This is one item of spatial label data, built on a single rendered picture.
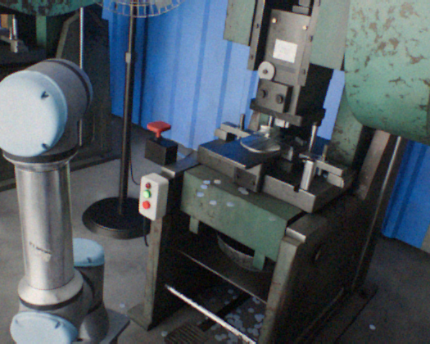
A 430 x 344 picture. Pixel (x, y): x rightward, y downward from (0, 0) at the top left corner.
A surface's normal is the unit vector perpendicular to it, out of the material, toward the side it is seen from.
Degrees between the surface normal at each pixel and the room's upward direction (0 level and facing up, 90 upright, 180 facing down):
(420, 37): 106
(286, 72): 90
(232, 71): 90
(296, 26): 90
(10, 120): 82
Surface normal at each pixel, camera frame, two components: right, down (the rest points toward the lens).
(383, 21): -0.62, 0.50
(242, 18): -0.61, 0.25
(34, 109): -0.06, 0.29
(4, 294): 0.14, -0.90
